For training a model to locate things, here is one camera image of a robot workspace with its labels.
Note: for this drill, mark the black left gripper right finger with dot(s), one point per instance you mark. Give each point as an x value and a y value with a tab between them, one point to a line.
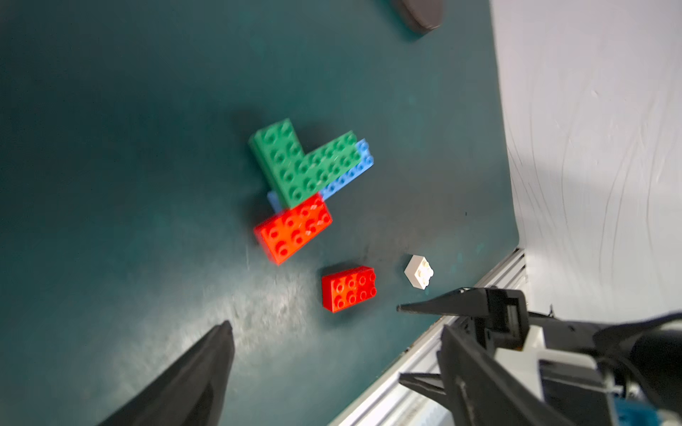
481	392

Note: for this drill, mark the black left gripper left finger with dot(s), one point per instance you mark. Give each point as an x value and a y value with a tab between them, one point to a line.
189	392

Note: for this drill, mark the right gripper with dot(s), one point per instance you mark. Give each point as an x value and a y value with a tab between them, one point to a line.
570	383

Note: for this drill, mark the red lego brick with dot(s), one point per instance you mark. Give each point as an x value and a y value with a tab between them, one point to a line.
285	233
348	288

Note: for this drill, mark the blue lego plate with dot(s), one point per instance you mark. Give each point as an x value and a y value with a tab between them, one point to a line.
366	162

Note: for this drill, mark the green lego brick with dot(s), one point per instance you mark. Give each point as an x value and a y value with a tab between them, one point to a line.
327	163
281	157

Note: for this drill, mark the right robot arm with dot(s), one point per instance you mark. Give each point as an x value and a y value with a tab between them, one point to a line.
640	361

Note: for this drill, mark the white small lego brick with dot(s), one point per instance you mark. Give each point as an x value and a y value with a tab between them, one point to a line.
419	272

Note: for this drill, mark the dark metal jewelry stand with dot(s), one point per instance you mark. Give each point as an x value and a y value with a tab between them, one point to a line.
421	16

